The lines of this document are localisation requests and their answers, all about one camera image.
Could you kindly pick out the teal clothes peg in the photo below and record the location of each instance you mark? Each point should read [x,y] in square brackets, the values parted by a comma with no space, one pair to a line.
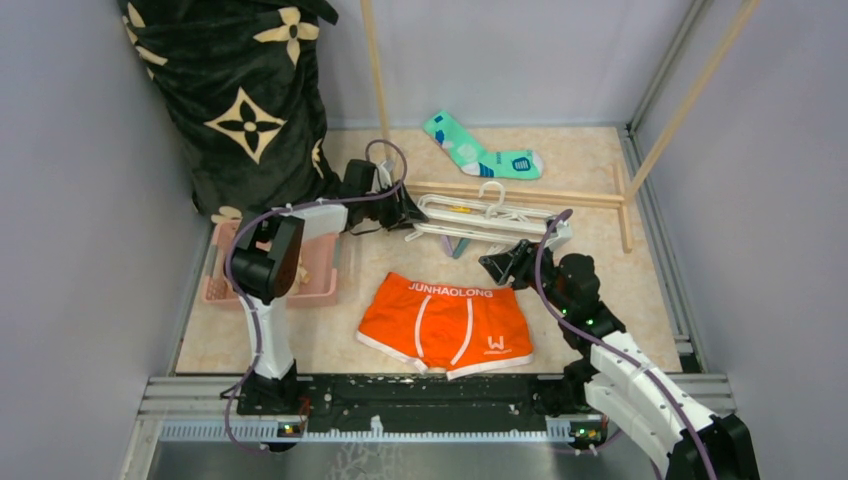
[460,247]

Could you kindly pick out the purple clothes peg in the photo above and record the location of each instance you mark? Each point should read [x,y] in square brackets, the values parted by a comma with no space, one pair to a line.
[447,246]

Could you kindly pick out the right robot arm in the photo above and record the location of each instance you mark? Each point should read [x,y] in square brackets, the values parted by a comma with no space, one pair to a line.
[683,438]

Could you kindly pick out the wooden drying rack frame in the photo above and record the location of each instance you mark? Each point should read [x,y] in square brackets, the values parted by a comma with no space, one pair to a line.
[627,186]

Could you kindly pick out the pink plastic basket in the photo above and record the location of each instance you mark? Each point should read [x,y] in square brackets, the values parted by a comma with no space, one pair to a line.
[317,254]

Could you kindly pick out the black floral blanket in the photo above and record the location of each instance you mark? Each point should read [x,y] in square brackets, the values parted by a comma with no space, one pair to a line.
[240,82]

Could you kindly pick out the green blue patterned sock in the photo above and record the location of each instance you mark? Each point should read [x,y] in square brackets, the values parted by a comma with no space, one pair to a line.
[475,160]

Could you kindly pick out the beige cloth in basket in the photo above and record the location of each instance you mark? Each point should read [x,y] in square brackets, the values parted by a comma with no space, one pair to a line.
[302,275]

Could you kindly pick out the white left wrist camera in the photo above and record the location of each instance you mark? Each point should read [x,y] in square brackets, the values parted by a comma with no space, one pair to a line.
[384,178]

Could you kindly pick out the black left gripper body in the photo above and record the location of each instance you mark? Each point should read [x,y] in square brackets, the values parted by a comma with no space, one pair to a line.
[389,211]

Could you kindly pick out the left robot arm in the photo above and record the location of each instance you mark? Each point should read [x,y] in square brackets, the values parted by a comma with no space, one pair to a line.
[262,267]

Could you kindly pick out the white multi-clip hanger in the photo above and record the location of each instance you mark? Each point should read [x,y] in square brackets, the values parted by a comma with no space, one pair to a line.
[493,220]

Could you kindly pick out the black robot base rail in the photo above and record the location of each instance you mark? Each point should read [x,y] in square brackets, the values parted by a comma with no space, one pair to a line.
[428,404]

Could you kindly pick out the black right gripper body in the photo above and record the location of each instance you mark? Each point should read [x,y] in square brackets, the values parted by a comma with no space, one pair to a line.
[527,275]

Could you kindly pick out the orange underwear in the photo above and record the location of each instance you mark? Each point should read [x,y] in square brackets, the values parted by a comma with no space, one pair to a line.
[459,330]

